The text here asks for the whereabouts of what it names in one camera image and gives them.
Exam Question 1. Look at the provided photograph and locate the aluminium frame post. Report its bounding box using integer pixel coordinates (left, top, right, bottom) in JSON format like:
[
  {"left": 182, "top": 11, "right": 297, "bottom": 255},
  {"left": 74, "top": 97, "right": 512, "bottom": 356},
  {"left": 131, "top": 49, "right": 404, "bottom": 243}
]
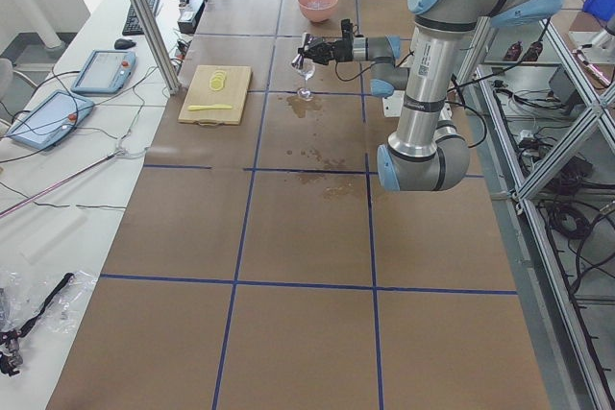
[{"left": 130, "top": 0, "right": 181, "bottom": 95}]

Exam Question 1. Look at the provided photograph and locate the steel double jigger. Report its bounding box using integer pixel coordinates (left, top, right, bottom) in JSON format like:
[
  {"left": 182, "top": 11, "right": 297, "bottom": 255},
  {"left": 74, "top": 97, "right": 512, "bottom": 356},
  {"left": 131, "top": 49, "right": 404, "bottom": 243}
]
[{"left": 291, "top": 33, "right": 314, "bottom": 70}]

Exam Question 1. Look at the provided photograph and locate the black keyboard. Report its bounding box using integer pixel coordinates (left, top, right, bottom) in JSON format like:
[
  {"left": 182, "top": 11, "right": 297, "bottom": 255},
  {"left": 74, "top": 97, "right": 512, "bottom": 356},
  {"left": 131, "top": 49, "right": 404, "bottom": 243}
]
[{"left": 121, "top": 0, "right": 163, "bottom": 36}]

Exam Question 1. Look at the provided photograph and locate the teach pendant near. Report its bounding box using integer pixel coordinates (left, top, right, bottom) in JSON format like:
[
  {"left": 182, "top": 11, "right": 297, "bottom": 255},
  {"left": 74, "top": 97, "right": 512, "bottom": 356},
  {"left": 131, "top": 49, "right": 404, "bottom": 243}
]
[{"left": 6, "top": 90, "right": 94, "bottom": 150}]

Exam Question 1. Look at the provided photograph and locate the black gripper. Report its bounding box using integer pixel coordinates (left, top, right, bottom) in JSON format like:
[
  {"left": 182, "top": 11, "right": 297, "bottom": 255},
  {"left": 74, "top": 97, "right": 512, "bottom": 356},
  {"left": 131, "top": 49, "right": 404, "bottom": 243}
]
[{"left": 298, "top": 33, "right": 354, "bottom": 64}]

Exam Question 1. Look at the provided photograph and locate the teach pendant far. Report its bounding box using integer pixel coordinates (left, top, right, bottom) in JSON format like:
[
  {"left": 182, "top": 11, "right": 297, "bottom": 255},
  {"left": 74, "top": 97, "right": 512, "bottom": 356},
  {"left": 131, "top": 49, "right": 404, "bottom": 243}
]
[{"left": 71, "top": 50, "right": 136, "bottom": 95}]

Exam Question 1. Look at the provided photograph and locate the clear wine glass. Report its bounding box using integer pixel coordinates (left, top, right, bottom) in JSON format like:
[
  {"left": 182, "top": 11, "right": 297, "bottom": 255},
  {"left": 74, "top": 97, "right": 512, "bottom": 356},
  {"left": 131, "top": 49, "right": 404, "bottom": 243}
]
[{"left": 295, "top": 60, "right": 315, "bottom": 101}]

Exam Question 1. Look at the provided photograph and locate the bamboo cutting board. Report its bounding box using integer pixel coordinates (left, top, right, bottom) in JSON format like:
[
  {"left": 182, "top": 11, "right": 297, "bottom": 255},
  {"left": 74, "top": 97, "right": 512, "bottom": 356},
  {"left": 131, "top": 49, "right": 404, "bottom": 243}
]
[{"left": 178, "top": 65, "right": 252, "bottom": 125}]

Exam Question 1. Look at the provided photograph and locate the yellow plastic knife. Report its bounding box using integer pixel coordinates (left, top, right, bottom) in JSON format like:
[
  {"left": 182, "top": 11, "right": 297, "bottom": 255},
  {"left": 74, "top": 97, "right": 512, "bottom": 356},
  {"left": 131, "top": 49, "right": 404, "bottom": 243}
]
[{"left": 187, "top": 104, "right": 234, "bottom": 111}]

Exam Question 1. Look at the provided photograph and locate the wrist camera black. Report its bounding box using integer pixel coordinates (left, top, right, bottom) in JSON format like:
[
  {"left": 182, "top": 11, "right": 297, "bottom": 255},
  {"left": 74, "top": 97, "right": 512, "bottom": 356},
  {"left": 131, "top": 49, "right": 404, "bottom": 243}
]
[{"left": 340, "top": 18, "right": 357, "bottom": 40}]

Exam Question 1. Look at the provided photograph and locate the black computer mouse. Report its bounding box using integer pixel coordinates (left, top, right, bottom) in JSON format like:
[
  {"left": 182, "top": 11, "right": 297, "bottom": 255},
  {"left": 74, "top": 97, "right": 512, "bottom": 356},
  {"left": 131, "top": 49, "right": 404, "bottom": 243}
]
[{"left": 113, "top": 37, "right": 136, "bottom": 50}]

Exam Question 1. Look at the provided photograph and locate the pink bowl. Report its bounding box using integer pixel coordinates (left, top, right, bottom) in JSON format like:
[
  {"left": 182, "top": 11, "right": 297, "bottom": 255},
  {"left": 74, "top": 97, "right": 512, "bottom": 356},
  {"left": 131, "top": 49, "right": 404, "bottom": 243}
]
[{"left": 297, "top": 0, "right": 338, "bottom": 23}]

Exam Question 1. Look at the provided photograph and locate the clear ice cubes pile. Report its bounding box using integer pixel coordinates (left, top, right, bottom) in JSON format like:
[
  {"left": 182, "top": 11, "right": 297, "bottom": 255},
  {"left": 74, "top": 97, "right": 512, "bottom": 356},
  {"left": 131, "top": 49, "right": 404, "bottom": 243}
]
[{"left": 305, "top": 0, "right": 331, "bottom": 11}]

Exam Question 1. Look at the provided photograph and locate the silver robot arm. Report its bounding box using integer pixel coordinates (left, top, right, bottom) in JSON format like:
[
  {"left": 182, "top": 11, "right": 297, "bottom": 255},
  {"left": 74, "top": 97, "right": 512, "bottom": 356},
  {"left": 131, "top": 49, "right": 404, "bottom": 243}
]
[{"left": 292, "top": 0, "right": 563, "bottom": 191}]

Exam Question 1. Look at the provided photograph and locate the teach pendant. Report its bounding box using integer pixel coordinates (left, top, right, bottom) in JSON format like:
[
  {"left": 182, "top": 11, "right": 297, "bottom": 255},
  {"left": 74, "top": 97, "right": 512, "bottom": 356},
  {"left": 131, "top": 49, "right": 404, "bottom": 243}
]
[
  {"left": 6, "top": 90, "right": 94, "bottom": 150},
  {"left": 71, "top": 50, "right": 136, "bottom": 95}
]

